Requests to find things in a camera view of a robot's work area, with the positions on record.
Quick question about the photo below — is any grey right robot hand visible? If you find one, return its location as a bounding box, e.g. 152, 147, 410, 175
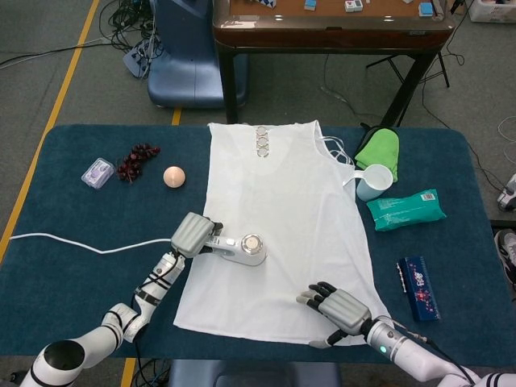
296, 281, 372, 348

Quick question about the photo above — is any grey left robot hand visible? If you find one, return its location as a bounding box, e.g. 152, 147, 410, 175
169, 212, 224, 259

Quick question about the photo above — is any white handheld garment steamer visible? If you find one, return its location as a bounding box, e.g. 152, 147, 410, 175
205, 232, 268, 268

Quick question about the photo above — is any white sleeveless shirt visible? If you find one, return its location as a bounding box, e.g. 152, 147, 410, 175
173, 119, 393, 347

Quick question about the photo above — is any pink ball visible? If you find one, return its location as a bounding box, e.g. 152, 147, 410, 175
163, 164, 186, 189

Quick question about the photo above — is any dark blue patterned box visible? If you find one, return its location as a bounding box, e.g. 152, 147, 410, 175
397, 256, 441, 323

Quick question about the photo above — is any dark red grape bunch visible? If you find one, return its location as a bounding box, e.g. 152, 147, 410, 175
115, 143, 161, 185

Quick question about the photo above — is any clear plastic packet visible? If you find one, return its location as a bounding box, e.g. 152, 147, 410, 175
81, 157, 114, 189

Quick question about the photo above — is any blue robot chassis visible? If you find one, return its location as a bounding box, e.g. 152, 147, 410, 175
167, 358, 343, 387

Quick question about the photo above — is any teal wet wipes pack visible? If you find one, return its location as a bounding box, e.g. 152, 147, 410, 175
365, 188, 447, 233

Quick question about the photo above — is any white plastic mug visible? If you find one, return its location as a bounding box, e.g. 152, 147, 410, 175
341, 164, 394, 202

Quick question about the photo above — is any dark teal table cover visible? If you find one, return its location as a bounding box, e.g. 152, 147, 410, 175
0, 123, 510, 360

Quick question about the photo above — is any blue chair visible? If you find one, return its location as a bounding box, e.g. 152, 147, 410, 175
147, 0, 249, 110

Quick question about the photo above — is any green cloth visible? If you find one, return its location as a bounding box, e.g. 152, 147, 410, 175
353, 127, 401, 182

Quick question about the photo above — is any black white sneaker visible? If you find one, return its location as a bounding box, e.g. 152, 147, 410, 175
493, 228, 516, 302

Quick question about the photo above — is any blue power strip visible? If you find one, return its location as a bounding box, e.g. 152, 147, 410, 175
123, 40, 156, 77

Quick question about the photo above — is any grey shoe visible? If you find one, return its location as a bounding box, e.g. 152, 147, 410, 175
496, 173, 516, 213

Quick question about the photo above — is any brown mahjong table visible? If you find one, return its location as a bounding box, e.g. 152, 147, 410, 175
212, 0, 456, 126

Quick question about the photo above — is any white storage crate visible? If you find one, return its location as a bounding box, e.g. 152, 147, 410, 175
467, 0, 516, 23

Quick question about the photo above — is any white power cable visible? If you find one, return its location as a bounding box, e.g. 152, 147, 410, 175
8, 232, 174, 255

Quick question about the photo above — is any black floor cable bundle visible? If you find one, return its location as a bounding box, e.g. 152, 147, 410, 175
104, 0, 162, 53

